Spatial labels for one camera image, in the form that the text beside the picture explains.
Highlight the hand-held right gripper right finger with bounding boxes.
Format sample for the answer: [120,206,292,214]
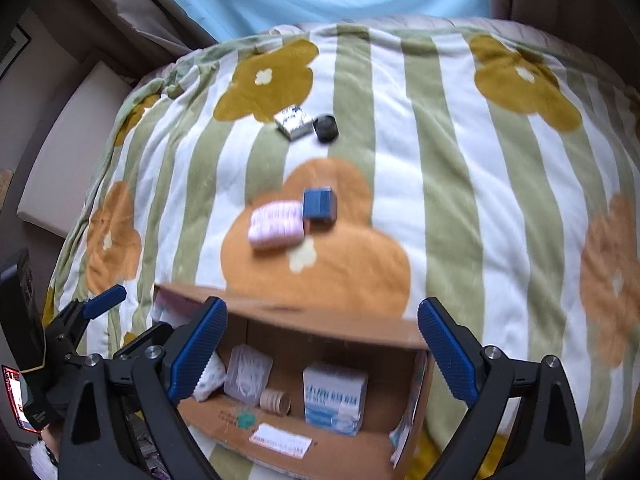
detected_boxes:
[416,297,587,480]

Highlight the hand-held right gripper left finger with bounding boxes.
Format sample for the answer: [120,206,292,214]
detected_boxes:
[59,296,231,480]

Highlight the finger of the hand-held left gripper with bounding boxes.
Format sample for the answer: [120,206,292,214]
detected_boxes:
[44,284,127,357]
[112,322,175,362]

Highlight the person's left forearm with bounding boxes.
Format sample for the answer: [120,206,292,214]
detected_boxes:
[27,422,63,480]

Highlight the white lace pouch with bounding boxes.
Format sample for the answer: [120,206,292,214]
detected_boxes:
[192,352,229,404]

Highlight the clear plastic bag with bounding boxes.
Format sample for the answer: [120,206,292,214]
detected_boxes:
[223,344,275,401]

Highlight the white and blue packet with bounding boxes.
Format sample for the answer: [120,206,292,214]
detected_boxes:
[389,399,422,462]

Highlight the beige tape roll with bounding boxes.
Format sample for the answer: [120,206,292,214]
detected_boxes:
[259,388,292,417]

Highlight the white and blue carton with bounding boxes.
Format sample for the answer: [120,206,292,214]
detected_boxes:
[302,362,369,436]

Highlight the cardboard box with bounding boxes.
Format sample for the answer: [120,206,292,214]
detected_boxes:
[150,282,437,480]

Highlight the beige cushioned bench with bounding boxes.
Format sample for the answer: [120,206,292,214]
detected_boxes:
[17,60,134,237]

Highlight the pink striped packet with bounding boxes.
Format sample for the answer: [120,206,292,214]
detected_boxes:
[248,200,305,250]

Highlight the striped floral blanket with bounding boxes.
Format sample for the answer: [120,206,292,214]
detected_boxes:
[42,15,640,480]

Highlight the small blue box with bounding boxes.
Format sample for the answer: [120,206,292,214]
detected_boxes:
[303,187,339,225]

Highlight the white box with blue print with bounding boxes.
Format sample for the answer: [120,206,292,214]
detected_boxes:
[273,104,315,141]

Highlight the black round case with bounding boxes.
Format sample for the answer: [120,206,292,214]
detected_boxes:
[313,114,340,144]

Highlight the dark picture frame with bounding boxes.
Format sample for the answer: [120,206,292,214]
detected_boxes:
[0,22,32,82]

